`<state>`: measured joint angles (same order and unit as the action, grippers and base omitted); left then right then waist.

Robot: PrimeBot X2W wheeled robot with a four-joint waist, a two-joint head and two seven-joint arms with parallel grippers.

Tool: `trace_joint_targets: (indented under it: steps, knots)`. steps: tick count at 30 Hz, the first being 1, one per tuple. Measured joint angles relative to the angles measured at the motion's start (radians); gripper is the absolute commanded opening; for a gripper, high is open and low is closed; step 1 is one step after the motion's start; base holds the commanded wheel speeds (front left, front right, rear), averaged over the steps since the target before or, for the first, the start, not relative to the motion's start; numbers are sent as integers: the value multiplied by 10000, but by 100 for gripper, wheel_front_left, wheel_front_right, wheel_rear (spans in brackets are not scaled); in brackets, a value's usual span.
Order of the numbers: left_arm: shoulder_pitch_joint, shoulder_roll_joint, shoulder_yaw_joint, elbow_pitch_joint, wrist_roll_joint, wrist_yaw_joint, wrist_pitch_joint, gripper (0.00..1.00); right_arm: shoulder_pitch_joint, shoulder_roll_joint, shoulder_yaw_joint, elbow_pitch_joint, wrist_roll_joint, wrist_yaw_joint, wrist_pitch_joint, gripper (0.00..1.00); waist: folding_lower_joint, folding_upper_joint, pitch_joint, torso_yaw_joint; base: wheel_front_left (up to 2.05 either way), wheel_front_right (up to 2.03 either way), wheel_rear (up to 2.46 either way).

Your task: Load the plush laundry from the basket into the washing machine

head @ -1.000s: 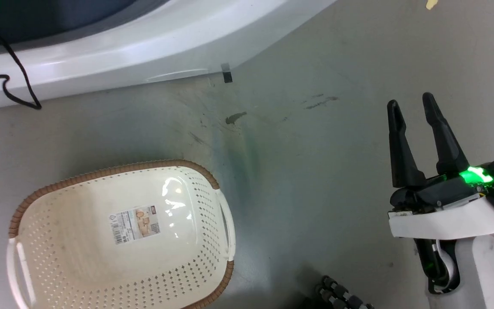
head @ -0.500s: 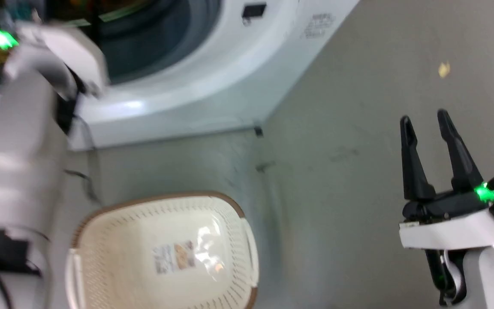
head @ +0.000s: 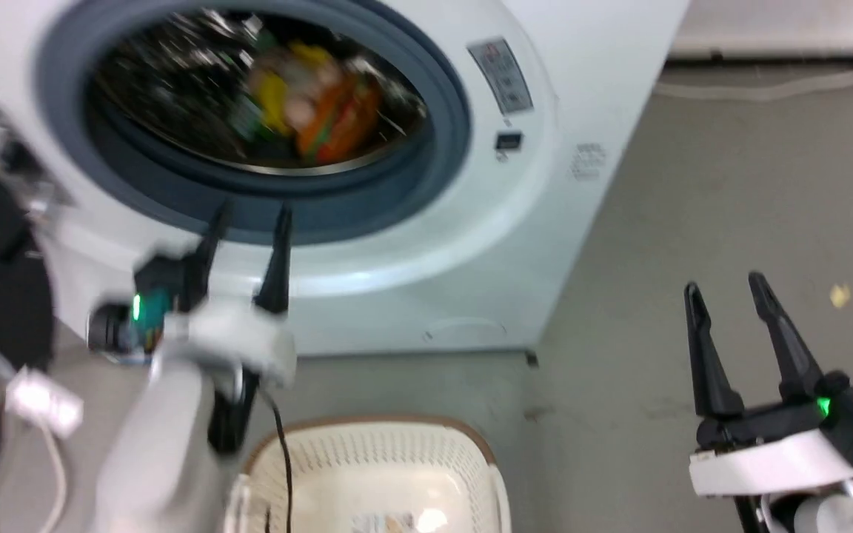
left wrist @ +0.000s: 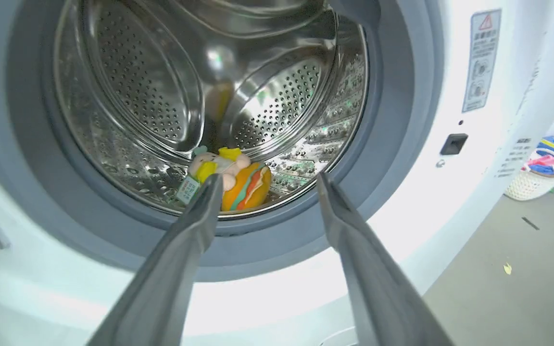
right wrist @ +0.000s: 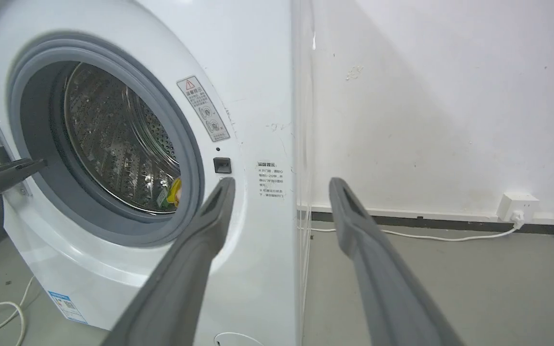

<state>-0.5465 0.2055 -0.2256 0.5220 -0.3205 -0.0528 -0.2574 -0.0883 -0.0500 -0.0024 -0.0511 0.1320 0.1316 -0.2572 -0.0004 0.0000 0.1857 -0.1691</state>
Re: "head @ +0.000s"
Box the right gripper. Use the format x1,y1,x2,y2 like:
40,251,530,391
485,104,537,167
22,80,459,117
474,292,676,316
683,271,853,497

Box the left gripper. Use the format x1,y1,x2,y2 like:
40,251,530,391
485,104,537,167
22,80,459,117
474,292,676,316
88,198,298,389

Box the white front-load washing machine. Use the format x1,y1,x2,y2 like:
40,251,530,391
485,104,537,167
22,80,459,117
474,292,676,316
0,0,694,358

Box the cream plastic laundry basket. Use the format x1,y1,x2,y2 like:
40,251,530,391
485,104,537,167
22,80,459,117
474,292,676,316
225,416,510,533

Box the colourful clothes in drum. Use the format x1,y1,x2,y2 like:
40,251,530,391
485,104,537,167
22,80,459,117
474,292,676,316
238,41,384,164

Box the white baseboard unit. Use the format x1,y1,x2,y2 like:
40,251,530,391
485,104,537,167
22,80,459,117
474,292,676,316
667,0,853,61

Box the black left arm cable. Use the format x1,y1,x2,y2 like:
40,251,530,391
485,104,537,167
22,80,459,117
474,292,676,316
208,366,295,533

